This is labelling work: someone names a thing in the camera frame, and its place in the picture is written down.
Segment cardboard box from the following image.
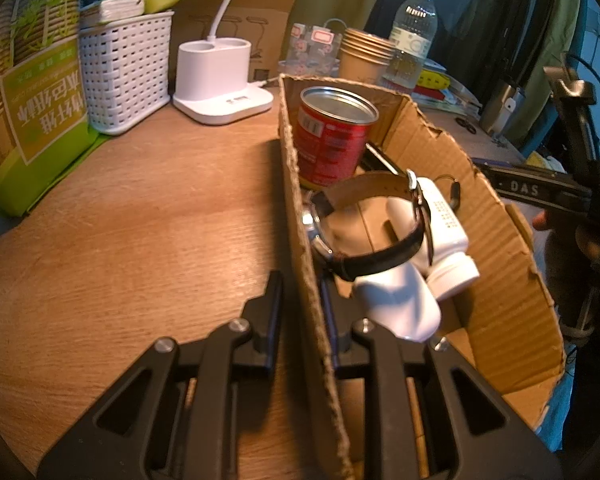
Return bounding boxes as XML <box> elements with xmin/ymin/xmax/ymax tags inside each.
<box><xmin>278</xmin><ymin>76</ymin><xmax>565</xmax><ymax>479</ymax></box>

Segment metal keys bunch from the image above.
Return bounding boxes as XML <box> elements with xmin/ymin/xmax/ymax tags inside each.
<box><xmin>491</xmin><ymin>133</ymin><xmax>509</xmax><ymax>148</ymax></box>

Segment white pill bottle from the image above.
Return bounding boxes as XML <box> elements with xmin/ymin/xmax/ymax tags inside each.
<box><xmin>407</xmin><ymin>177</ymin><xmax>480</xmax><ymax>302</ymax></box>

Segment black scissors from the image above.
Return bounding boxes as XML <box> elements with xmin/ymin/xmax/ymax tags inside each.
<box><xmin>454</xmin><ymin>117</ymin><xmax>477</xmax><ymax>134</ymax></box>

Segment red book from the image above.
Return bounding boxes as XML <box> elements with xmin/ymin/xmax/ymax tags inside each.
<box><xmin>412</xmin><ymin>86</ymin><xmax>448</xmax><ymax>103</ymax></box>

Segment white desk lamp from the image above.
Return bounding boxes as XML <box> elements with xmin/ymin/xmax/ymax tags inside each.
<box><xmin>172</xmin><ymin>0</ymin><xmax>273</xmax><ymax>126</ymax></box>

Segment person hand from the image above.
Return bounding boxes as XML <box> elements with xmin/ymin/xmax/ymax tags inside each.
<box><xmin>532</xmin><ymin>210</ymin><xmax>556</xmax><ymax>232</ymax></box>

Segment stacked brown paper cups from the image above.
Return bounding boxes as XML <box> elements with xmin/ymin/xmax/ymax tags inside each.
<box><xmin>339</xmin><ymin>28</ymin><xmax>396</xmax><ymax>84</ymax></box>

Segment white plastic basket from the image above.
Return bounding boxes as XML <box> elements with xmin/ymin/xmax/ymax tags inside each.
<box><xmin>79</xmin><ymin>11</ymin><xmax>174</xmax><ymax>136</ymax></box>

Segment green paper cup package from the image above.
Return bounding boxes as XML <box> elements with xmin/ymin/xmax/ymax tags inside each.
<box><xmin>0</xmin><ymin>0</ymin><xmax>104</xmax><ymax>217</ymax></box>

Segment white earbuds case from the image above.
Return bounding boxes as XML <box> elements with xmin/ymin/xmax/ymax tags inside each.
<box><xmin>352</xmin><ymin>262</ymin><xmax>441</xmax><ymax>342</ymax></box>

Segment steel thermos with tag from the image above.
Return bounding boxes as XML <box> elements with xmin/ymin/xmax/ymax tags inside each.
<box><xmin>479</xmin><ymin>80</ymin><xmax>524</xmax><ymax>136</ymax></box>

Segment yellow tissue box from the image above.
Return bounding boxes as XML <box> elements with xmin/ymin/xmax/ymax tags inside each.
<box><xmin>524</xmin><ymin>151</ymin><xmax>566</xmax><ymax>174</ymax></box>

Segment clear water bottle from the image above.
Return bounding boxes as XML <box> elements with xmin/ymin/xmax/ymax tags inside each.
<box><xmin>384</xmin><ymin>0</ymin><xmax>438</xmax><ymax>93</ymax></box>

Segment black strap wristwatch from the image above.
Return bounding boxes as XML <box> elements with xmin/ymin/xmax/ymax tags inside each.
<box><xmin>300</xmin><ymin>170</ymin><xmax>434</xmax><ymax>282</ymax></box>

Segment red tin can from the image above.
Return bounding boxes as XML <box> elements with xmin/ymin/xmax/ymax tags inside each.
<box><xmin>294</xmin><ymin>86</ymin><xmax>379</xmax><ymax>190</ymax></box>

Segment brown lamp packaging box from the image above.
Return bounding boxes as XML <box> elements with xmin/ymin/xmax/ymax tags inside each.
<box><xmin>168</xmin><ymin>0</ymin><xmax>296</xmax><ymax>91</ymax></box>

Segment clear patterned glass cup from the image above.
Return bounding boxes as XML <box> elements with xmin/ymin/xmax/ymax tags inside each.
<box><xmin>278</xmin><ymin>23</ymin><xmax>342</xmax><ymax>77</ymax></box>

